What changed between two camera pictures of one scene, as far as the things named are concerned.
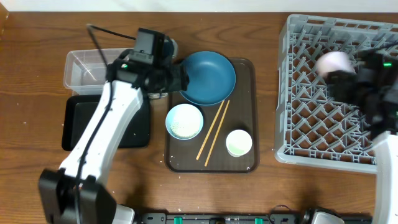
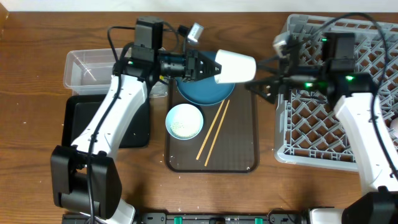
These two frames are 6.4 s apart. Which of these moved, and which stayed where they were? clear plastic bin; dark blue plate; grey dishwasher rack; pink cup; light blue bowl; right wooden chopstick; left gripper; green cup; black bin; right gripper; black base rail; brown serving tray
Moved: right gripper; green cup; pink cup; left gripper
Stayed: clear plastic bin; black bin; dark blue plate; brown serving tray; grey dishwasher rack; light blue bowl; black base rail; right wooden chopstick
